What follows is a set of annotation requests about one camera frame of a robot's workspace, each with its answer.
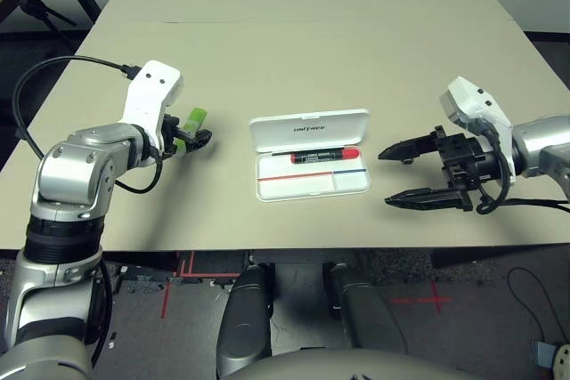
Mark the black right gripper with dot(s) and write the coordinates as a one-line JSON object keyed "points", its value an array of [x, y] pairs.
{"points": [[463, 162]]}

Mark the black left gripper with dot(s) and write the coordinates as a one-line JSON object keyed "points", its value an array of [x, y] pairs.
{"points": [[169, 131]]}

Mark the green and white eraser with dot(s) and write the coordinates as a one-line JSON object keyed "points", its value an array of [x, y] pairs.
{"points": [[198, 115]]}

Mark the black marker with red cap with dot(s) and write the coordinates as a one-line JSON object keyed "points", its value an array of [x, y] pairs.
{"points": [[320, 156]]}

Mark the white hard pencil case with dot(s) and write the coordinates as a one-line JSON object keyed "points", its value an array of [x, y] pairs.
{"points": [[311, 126]]}

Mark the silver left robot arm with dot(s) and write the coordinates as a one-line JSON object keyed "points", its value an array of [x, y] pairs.
{"points": [[75, 166]]}

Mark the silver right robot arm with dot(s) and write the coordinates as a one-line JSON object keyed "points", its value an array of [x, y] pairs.
{"points": [[543, 144]]}

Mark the dark grey right robot leg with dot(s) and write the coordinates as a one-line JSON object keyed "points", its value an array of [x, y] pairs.
{"points": [[365, 313]]}

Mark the dark grey robot leg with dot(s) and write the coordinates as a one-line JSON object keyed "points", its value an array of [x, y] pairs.
{"points": [[365, 313], [245, 322]]}

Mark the dark grey left robot leg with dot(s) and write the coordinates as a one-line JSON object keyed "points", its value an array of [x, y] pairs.
{"points": [[245, 322]]}

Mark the grey robot torso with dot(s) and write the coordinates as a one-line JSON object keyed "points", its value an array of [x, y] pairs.
{"points": [[356, 366]]}

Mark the black tripod stand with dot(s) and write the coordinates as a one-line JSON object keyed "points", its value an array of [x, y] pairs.
{"points": [[33, 6]]}

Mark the blue grey floor box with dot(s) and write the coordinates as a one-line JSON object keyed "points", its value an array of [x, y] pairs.
{"points": [[543, 352]]}

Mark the beige floor object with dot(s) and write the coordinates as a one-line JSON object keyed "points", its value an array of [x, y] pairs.
{"points": [[562, 362]]}

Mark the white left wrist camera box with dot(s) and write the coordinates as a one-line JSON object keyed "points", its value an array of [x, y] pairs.
{"points": [[151, 86]]}

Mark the black table frame bar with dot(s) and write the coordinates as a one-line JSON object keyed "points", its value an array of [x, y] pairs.
{"points": [[303, 256]]}

